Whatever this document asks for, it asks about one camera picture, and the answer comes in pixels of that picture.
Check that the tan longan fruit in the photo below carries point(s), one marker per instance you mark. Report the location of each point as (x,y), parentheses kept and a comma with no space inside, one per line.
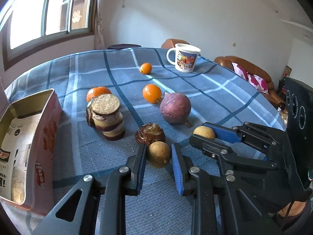
(205,132)
(159,154)

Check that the blue plaid tablecloth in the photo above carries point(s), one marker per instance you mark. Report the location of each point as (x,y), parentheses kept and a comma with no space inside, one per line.
(217,95)

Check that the white printed mug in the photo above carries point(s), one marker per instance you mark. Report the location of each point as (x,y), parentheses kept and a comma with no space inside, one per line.
(185,57)

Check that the dark brown mangosteen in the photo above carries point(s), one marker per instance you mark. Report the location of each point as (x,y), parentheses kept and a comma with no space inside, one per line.
(150,133)

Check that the pink white cloth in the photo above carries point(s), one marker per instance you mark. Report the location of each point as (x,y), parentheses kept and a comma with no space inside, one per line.
(256,81)

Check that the window with dark frame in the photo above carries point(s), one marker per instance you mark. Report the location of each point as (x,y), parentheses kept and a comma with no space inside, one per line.
(33,25)

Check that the dark round stool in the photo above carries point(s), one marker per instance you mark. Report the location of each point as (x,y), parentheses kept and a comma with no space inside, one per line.
(123,46)

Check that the round cakes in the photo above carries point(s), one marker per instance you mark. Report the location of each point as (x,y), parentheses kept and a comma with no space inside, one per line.
(103,113)

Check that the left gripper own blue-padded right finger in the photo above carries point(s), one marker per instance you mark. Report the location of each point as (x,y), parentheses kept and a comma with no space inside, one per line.
(217,206)

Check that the small far orange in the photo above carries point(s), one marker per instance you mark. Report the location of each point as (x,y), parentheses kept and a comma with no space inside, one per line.
(146,68)

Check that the brown leather sofa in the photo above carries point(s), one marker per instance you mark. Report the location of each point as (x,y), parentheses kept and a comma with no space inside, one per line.
(250,68)

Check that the large orange mandarin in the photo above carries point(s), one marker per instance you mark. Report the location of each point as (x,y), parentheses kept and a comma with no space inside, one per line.
(96,91)

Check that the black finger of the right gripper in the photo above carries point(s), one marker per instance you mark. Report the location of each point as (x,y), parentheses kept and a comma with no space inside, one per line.
(211,148)

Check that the purple passion fruit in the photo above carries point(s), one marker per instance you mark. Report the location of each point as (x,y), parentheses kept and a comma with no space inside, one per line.
(175,108)

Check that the red gold tin box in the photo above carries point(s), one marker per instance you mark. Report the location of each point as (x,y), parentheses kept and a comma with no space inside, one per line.
(28,134)

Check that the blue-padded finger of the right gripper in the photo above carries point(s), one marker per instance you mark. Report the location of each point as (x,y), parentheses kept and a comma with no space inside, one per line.
(224,133)

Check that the medium orange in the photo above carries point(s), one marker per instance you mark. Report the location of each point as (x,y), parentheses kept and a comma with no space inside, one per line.
(152,93)

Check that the left gripper own black left finger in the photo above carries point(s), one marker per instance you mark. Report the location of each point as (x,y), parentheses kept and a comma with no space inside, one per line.
(76,212)

